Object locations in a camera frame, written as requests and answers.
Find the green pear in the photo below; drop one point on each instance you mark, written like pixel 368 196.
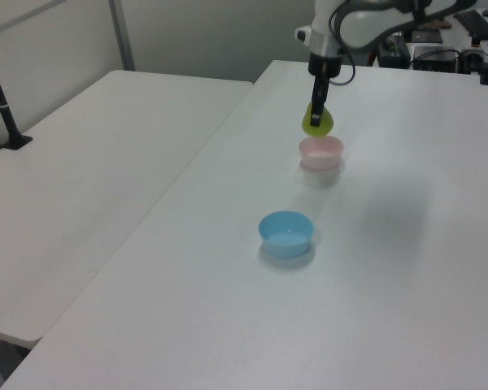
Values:
pixel 328 125

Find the grey partition post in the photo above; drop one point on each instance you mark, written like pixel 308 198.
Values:
pixel 122 34

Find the white side table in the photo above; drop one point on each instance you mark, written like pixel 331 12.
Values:
pixel 77 170

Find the pink plastic bowl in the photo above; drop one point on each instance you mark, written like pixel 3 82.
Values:
pixel 321 154

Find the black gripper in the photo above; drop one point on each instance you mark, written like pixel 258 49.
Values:
pixel 324 65

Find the black device with green board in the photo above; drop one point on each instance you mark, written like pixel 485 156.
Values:
pixel 394 50

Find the black keyboard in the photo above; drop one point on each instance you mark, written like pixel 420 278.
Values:
pixel 476 25

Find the blue plastic bowl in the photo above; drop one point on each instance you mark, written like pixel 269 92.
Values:
pixel 285 235

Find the black electronics box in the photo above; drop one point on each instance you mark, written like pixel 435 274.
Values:
pixel 435 57

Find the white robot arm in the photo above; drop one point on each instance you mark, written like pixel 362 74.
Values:
pixel 362 24

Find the black camera pole with base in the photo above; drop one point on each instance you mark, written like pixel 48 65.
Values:
pixel 2 105

